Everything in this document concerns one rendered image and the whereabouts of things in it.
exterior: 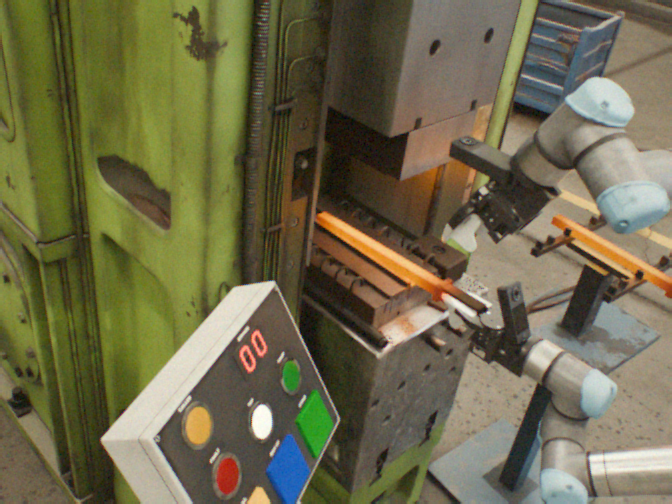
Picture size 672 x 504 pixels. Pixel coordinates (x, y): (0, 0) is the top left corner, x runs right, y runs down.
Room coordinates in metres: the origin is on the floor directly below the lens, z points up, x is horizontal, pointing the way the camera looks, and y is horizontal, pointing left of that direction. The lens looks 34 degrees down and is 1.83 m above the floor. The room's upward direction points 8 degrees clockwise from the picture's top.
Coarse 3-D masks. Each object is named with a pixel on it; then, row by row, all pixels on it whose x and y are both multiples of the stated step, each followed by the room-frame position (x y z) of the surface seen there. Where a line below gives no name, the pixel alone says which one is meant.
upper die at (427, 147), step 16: (336, 112) 1.18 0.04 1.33; (336, 128) 1.18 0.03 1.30; (352, 128) 1.15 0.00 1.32; (368, 128) 1.13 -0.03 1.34; (416, 128) 1.09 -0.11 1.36; (432, 128) 1.12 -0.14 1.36; (448, 128) 1.16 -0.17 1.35; (464, 128) 1.20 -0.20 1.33; (336, 144) 1.18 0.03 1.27; (352, 144) 1.15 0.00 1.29; (368, 144) 1.12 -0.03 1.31; (384, 144) 1.10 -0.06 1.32; (400, 144) 1.08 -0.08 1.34; (416, 144) 1.09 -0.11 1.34; (432, 144) 1.13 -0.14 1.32; (448, 144) 1.16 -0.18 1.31; (368, 160) 1.12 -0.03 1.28; (384, 160) 1.10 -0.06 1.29; (400, 160) 1.07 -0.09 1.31; (416, 160) 1.10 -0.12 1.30; (432, 160) 1.13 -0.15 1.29; (448, 160) 1.17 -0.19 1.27; (400, 176) 1.07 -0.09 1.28
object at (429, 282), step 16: (336, 224) 1.31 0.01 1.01; (352, 240) 1.27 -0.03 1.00; (368, 240) 1.26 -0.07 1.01; (384, 256) 1.20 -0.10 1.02; (400, 256) 1.21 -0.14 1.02; (400, 272) 1.17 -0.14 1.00; (416, 272) 1.15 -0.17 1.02; (432, 288) 1.12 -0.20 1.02; (448, 288) 1.10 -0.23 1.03; (480, 304) 1.06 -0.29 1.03
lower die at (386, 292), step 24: (336, 216) 1.38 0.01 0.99; (312, 240) 1.27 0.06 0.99; (336, 240) 1.28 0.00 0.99; (384, 240) 1.30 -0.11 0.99; (312, 264) 1.19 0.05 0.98; (336, 264) 1.20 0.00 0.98; (360, 264) 1.20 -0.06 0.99; (384, 264) 1.20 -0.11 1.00; (336, 288) 1.14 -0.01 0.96; (360, 288) 1.13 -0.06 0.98; (384, 288) 1.13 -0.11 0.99; (408, 288) 1.15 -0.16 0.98; (360, 312) 1.09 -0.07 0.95; (384, 312) 1.10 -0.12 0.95
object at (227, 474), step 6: (222, 462) 0.55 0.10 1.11; (228, 462) 0.56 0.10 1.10; (234, 462) 0.57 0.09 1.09; (222, 468) 0.55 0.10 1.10; (228, 468) 0.55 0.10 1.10; (234, 468) 0.56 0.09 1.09; (222, 474) 0.54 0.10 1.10; (228, 474) 0.55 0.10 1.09; (234, 474) 0.56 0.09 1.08; (222, 480) 0.54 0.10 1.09; (228, 480) 0.54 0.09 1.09; (234, 480) 0.55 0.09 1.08; (222, 486) 0.53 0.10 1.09; (228, 486) 0.54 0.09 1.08; (234, 486) 0.55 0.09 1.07; (222, 492) 0.53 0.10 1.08; (228, 492) 0.53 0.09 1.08
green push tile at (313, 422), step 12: (312, 396) 0.75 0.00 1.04; (312, 408) 0.73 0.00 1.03; (324, 408) 0.76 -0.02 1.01; (300, 420) 0.70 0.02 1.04; (312, 420) 0.72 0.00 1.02; (324, 420) 0.74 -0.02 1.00; (300, 432) 0.69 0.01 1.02; (312, 432) 0.71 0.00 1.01; (324, 432) 0.73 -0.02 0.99; (312, 444) 0.69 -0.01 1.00; (312, 456) 0.69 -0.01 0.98
